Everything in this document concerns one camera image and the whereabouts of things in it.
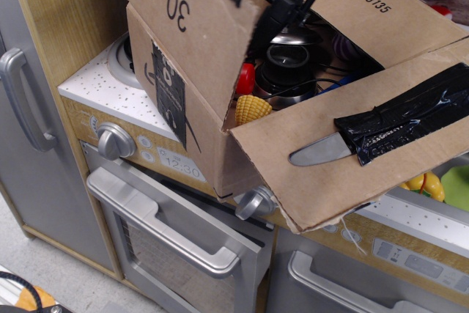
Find black cable floor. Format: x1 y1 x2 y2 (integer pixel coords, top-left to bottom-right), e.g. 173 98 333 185
1 271 43 313

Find grey oven door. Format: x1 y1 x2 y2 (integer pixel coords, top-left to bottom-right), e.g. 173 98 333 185
87 167 274 312

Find black steel pot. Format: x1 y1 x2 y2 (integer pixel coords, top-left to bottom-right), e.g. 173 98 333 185
253 44 317 110

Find large brown cardboard box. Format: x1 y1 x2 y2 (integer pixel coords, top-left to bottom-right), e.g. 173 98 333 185
127 0 468 233

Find toy kitchen wooden unit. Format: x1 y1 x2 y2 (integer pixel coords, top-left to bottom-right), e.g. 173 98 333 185
16 0 468 312

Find purple white striped toy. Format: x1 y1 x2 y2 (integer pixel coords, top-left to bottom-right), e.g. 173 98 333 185
332 33 363 61

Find green toy in sink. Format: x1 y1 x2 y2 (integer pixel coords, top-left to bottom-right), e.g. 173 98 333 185
441 166 468 212

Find yellow toy corn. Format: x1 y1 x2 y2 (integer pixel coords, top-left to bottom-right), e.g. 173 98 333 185
235 95 273 126

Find blue toy handle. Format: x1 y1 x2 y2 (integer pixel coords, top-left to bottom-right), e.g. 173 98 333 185
320 73 363 95

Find red ketchup toy bottle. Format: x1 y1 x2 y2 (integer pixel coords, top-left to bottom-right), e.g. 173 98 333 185
235 62 256 95

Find black tape over knife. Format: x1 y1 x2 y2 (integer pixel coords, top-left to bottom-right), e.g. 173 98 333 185
334 62 468 166

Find silver butter knife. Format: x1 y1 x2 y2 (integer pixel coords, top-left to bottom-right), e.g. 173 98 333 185
289 133 352 166

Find grey right stove knob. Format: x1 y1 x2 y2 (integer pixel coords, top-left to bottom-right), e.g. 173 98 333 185
234 185 278 220

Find grey left stove knob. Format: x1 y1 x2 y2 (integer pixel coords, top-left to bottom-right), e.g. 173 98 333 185
97 122 136 161

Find yellow toy fruit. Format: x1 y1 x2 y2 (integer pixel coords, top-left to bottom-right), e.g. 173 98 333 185
399 172 446 202

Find grey fridge door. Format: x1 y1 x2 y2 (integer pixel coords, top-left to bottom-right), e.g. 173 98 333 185
1 0 123 275

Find red white object background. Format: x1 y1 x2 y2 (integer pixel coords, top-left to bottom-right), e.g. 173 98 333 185
430 4 453 21

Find grey stove knob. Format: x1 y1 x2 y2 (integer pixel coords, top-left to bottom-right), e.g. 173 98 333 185
97 122 136 161
234 185 278 220

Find grey stove burner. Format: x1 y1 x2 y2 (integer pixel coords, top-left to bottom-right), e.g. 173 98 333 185
108 33 143 90

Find steel pot lid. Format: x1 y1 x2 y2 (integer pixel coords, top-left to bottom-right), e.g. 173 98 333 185
270 26 323 45

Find grey dishwasher door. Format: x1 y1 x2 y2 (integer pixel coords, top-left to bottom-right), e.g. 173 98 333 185
266 229 468 312

